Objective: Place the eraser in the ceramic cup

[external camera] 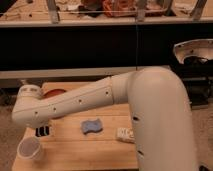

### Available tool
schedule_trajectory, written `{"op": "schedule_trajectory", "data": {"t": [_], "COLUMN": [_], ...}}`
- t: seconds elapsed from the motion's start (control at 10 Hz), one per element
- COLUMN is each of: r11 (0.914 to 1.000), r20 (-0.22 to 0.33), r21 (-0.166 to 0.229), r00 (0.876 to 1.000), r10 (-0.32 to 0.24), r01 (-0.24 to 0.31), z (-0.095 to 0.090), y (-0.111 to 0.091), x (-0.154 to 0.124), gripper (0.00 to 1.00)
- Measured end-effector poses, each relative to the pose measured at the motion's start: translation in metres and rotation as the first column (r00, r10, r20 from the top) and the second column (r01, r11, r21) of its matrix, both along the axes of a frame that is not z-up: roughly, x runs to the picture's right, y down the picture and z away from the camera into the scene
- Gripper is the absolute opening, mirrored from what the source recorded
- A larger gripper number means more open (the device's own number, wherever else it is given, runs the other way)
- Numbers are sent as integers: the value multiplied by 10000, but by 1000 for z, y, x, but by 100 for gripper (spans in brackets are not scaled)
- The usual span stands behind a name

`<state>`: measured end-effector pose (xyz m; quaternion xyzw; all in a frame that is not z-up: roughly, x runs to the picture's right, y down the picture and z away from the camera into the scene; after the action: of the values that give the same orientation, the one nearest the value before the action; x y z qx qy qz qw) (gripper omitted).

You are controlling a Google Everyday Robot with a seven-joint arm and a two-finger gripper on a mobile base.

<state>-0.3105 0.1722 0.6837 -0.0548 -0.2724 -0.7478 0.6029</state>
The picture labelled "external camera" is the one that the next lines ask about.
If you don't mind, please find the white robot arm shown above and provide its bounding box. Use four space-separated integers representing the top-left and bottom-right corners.
12 66 199 171

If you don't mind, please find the red ceramic cup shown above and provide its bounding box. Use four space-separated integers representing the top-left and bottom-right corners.
43 89 66 99

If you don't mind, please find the blue sponge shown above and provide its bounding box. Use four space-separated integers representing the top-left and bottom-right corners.
81 119 103 134

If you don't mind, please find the orange object on shelf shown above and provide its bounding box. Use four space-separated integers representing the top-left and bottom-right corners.
102 0 136 17

